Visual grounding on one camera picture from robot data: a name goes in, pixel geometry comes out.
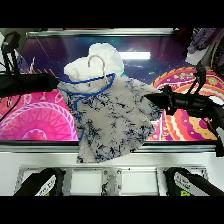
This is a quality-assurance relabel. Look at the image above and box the grey shirt with blue print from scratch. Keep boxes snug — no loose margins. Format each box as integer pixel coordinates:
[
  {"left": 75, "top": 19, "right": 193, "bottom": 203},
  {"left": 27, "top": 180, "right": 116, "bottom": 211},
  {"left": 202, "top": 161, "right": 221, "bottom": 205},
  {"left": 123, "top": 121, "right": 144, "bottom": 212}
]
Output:
[{"left": 57, "top": 72, "right": 165, "bottom": 165}]

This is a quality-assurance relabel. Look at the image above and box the heap of clothes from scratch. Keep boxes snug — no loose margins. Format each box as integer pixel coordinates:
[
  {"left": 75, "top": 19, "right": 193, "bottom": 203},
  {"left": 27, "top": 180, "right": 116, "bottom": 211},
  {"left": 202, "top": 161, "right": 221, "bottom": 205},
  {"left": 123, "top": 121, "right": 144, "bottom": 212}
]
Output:
[{"left": 173, "top": 28, "right": 224, "bottom": 80}]

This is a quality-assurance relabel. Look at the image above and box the white garment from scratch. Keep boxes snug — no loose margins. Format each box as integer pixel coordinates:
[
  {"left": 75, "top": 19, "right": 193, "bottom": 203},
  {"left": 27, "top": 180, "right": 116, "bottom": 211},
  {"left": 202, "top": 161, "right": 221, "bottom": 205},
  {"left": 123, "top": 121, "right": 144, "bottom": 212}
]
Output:
[{"left": 63, "top": 42, "right": 125, "bottom": 83}]

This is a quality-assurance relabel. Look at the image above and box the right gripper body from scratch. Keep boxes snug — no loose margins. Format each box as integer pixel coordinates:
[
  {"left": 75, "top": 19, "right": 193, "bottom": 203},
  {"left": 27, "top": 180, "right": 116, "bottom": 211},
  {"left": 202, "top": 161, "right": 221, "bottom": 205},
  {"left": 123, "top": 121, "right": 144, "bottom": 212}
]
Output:
[{"left": 144, "top": 85, "right": 175, "bottom": 112}]

